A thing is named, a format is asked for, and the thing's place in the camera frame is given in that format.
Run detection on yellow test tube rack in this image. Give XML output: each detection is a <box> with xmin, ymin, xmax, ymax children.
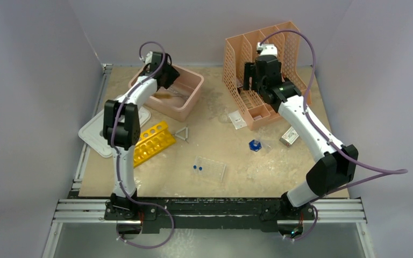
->
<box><xmin>133</xmin><ymin>121</ymin><xmax>176</xmax><ymax>168</ymax></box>

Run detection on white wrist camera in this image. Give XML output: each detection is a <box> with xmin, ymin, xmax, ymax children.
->
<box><xmin>140</xmin><ymin>51</ymin><xmax>154</xmax><ymax>65</ymax></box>
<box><xmin>257</xmin><ymin>42</ymin><xmax>278</xmax><ymax>57</ymax></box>

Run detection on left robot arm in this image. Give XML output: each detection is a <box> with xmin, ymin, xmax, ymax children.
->
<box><xmin>103</xmin><ymin>52</ymin><xmax>180</xmax><ymax>220</ymax></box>

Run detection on clear plastic well plate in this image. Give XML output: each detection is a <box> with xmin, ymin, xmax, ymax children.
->
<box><xmin>192</xmin><ymin>156</ymin><xmax>226</xmax><ymax>183</ymax></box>

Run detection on pink plastic bin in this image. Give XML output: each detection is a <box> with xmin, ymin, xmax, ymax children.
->
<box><xmin>145</xmin><ymin>65</ymin><xmax>204</xmax><ymax>122</ymax></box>

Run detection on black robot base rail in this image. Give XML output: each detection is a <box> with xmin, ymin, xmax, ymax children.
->
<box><xmin>104</xmin><ymin>195</ymin><xmax>315</xmax><ymax>235</ymax></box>

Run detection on blue polyhedral object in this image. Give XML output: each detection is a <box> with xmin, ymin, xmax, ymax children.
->
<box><xmin>248</xmin><ymin>139</ymin><xmax>262</xmax><ymax>152</ymax></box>

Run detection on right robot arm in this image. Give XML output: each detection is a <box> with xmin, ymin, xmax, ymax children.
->
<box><xmin>243</xmin><ymin>55</ymin><xmax>358</xmax><ymax>219</ymax></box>

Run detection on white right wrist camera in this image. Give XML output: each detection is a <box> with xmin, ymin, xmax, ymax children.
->
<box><xmin>257</xmin><ymin>42</ymin><xmax>278</xmax><ymax>57</ymax></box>

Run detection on white plastic bin lid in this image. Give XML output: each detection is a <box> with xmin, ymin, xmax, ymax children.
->
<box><xmin>77</xmin><ymin>105</ymin><xmax>152</xmax><ymax>159</ymax></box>

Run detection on brown bristle tube brush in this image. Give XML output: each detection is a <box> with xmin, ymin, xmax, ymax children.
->
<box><xmin>153</xmin><ymin>93</ymin><xmax>173</xmax><ymax>99</ymax></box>

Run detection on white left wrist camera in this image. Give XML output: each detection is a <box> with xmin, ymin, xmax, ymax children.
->
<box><xmin>140</xmin><ymin>51</ymin><xmax>154</xmax><ymax>65</ymax></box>

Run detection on small white red box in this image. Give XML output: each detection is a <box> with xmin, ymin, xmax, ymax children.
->
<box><xmin>279</xmin><ymin>126</ymin><xmax>299</xmax><ymax>147</ymax></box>

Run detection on small white plastic bag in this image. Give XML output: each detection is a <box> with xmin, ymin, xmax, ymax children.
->
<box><xmin>227</xmin><ymin>110</ymin><xmax>247</xmax><ymax>130</ymax></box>

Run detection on aluminium frame rail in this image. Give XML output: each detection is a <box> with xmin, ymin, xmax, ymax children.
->
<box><xmin>53</xmin><ymin>199</ymin><xmax>106</xmax><ymax>223</ymax></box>

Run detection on metal crucible tongs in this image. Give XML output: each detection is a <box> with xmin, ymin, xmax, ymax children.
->
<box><xmin>167</xmin><ymin>88</ymin><xmax>190</xmax><ymax>101</ymax></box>

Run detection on peach mesh file organizer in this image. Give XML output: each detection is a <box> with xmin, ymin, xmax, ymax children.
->
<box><xmin>223</xmin><ymin>21</ymin><xmax>307</xmax><ymax>130</ymax></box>

